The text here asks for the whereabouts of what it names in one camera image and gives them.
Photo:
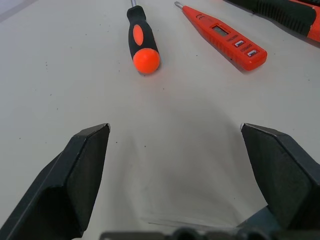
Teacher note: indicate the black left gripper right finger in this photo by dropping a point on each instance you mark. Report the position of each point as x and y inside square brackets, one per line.
[282, 170]

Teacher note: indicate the orange black utility knife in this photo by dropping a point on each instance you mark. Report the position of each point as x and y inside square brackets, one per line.
[287, 17]

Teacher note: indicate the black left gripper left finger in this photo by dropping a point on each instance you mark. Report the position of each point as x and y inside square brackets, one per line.
[62, 180]

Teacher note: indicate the orange voltage tester pen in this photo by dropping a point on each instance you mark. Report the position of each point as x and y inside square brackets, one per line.
[220, 35]

